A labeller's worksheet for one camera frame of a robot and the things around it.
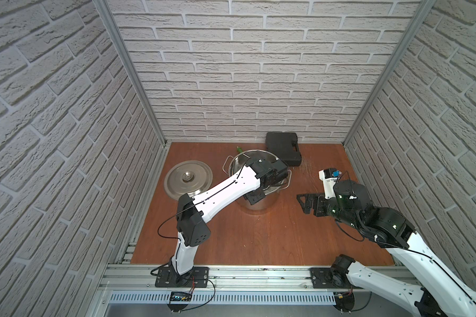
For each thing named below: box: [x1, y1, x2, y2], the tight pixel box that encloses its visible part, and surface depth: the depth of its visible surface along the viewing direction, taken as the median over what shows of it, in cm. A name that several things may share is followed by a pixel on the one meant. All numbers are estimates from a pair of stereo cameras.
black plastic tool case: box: [265, 131, 302, 167], surface depth 118 cm
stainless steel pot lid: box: [163, 161, 213, 201], surface depth 104 cm
